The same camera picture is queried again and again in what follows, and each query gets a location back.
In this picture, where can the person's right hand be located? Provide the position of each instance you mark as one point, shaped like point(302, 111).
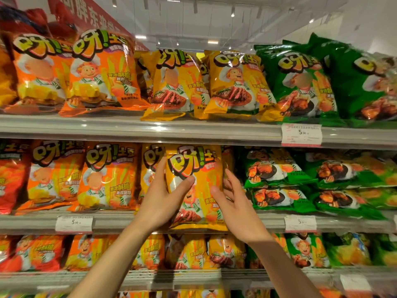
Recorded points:
point(242, 217)

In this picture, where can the person's left hand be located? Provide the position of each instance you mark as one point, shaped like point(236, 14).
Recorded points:
point(158, 204)

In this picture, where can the orange chef snack packet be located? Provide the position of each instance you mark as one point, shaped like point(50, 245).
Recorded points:
point(55, 180)
point(40, 77)
point(102, 74)
point(108, 180)

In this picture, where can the shelf row of bags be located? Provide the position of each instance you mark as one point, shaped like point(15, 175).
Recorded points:
point(341, 83)
point(305, 248)
point(214, 294)

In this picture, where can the red tomato chip bags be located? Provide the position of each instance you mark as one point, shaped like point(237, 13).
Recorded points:
point(37, 252)

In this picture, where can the person's left forearm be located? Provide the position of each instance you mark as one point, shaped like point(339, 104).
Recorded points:
point(108, 266)

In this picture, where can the white price tag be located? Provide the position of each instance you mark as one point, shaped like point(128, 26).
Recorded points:
point(74, 224)
point(301, 223)
point(355, 282)
point(301, 135)

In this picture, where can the red hanging sign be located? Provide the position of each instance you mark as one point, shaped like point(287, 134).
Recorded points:
point(87, 12)

